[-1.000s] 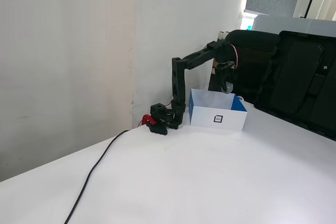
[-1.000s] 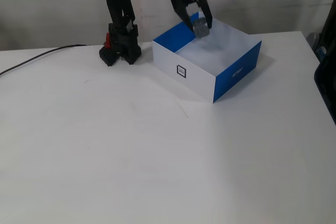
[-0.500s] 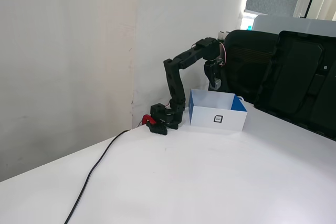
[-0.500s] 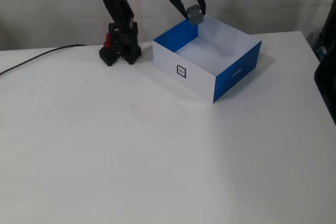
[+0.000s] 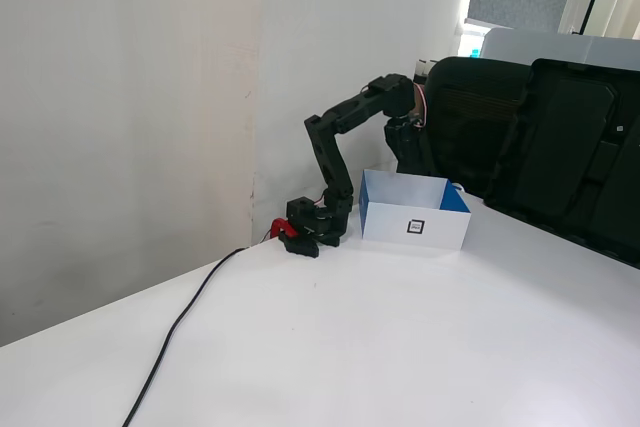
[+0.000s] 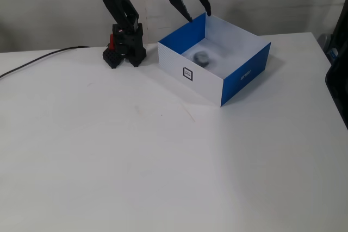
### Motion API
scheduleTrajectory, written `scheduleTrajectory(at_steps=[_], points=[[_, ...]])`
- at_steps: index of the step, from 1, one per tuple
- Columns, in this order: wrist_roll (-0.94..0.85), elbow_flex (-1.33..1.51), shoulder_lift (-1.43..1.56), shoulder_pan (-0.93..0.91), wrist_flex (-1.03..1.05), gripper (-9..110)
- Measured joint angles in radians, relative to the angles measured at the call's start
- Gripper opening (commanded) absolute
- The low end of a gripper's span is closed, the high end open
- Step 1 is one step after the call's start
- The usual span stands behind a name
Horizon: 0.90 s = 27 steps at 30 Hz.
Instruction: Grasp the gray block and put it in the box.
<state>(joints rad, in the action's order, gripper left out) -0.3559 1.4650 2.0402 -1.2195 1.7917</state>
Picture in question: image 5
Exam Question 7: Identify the red servo wire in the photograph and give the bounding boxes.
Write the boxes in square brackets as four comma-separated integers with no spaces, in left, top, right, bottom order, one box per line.
[413,84,431,129]

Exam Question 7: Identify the red table clamp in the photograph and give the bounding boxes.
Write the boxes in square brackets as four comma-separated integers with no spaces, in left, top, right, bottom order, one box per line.
[269,218,301,241]

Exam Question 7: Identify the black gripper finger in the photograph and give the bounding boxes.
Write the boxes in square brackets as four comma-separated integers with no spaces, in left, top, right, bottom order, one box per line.
[411,139,433,174]
[393,144,414,175]

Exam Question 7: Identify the translucent white storage bin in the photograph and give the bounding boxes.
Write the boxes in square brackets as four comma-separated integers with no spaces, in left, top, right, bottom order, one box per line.
[479,26,640,71]

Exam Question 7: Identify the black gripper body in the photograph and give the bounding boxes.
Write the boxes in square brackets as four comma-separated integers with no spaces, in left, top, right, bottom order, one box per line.
[383,115,426,149]

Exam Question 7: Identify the black moulded case tray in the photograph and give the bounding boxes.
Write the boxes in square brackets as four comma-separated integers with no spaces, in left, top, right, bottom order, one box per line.
[483,57,640,269]

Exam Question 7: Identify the black power cable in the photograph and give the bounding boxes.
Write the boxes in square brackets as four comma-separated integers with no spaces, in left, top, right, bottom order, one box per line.
[122,245,251,427]

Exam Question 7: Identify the small white containers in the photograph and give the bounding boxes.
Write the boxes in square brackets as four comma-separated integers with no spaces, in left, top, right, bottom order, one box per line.
[413,58,437,82]

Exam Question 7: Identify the blue and white cardboard box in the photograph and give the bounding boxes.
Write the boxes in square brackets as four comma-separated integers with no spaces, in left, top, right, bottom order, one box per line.
[359,169,473,251]

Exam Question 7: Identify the ribbed black case shell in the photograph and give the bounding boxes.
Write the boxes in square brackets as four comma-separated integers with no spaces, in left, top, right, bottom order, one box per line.
[428,56,532,199]

